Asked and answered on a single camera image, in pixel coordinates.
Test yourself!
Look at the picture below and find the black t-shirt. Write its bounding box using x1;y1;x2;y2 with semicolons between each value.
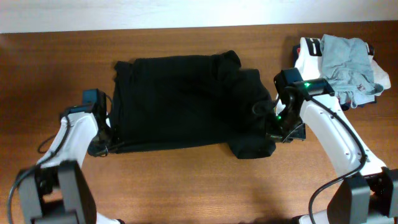
110;50;276;159

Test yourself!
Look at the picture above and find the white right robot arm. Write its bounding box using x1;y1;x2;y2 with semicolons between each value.
267;68;397;223

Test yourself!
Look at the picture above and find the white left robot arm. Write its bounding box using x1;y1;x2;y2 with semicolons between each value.
6;101;122;224

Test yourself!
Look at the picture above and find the navy red garment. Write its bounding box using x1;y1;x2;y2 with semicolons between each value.
292;44;377;111

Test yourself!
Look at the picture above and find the white garment in pile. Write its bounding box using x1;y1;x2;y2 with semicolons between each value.
292;37;391;90

